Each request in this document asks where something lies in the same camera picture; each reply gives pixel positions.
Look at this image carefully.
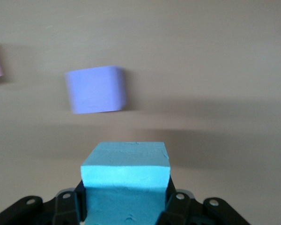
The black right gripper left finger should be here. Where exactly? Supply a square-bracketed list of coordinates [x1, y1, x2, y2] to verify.
[0, 180, 88, 225]

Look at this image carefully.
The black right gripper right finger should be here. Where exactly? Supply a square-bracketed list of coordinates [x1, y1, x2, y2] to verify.
[158, 180, 251, 225]

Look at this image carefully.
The light blue foam block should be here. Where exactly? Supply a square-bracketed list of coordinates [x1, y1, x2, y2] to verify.
[80, 141, 171, 225]

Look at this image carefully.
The purple foam block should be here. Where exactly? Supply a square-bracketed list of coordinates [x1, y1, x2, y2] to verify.
[64, 65, 128, 115]

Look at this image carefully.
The brown table cloth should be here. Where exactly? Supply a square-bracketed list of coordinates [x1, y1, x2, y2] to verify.
[0, 0, 281, 221]

